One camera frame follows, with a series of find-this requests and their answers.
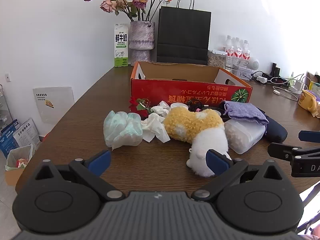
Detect black lanyard with pink clip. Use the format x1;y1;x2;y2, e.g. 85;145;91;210
186;99;203;113

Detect black paper bag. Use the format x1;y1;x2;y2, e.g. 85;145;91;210
157;0;212;66

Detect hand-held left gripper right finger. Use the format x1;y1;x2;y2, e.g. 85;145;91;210
191;149;285;203

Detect clear container of seeds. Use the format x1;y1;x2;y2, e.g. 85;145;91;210
207;49;227;68

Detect clear plastic container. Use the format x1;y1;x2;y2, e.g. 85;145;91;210
224;119;266;155

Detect cardboard box with trash bag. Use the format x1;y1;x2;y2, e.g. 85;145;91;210
5;144;35;187

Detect white power block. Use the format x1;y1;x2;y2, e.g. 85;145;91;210
289;79;305;95

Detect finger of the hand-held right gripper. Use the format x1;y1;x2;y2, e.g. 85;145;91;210
298;130;320;143
267;142;320;167

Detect red cardboard box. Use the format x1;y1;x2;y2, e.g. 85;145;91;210
130;61;253;105

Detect white green milk carton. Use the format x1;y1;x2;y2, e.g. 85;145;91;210
114;23;130;67

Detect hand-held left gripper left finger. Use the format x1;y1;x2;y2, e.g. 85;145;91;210
34;150;125;202

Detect red artificial rose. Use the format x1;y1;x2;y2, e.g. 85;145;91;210
128;96;152;118

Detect pale green plastic bag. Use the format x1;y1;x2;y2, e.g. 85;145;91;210
103;111;143;150

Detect yellow white plush toy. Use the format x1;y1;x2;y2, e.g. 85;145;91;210
163;106;233;178

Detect purple fabric pouch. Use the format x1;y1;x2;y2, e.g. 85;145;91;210
222;100;269;126

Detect yellow mug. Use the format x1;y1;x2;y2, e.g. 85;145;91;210
297;89;318;112

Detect green yellow box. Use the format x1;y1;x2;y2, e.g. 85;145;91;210
309;81;320;97

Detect large white tissue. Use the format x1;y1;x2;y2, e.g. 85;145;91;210
140;113;171;143

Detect small white tissue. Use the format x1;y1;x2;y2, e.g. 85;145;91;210
150;104;171;117

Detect dark blue pouch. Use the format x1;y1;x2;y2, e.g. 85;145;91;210
255;107;288;143

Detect white cable with round puck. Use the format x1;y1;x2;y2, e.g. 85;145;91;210
272;86;300;102

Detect wire rack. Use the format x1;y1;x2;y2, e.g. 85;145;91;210
0;84;13;130

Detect purple textured vase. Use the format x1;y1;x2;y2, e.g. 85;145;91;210
129;20;156;60

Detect blue white boxes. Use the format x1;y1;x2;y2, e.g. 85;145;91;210
0;118;40;158

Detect white tin box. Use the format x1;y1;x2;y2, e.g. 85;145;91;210
236;67;253;81

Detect white board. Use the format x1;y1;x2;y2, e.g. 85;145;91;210
33;87;75;124

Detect black braided cable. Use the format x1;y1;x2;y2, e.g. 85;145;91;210
200;106;224;117

